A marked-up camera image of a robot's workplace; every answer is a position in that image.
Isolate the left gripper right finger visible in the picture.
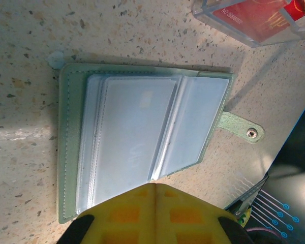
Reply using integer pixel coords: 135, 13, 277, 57
155, 184, 255, 244

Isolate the yellow green candy bag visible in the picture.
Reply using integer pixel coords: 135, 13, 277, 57
234, 206, 253, 229

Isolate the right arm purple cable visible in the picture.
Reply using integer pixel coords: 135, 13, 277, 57
245, 225, 284, 241

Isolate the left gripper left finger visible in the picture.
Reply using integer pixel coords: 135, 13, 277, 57
56, 182, 157, 244

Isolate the red card packet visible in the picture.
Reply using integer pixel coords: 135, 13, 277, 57
191, 0, 305, 48

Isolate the green card holder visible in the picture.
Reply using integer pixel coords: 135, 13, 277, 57
57, 63, 266, 225

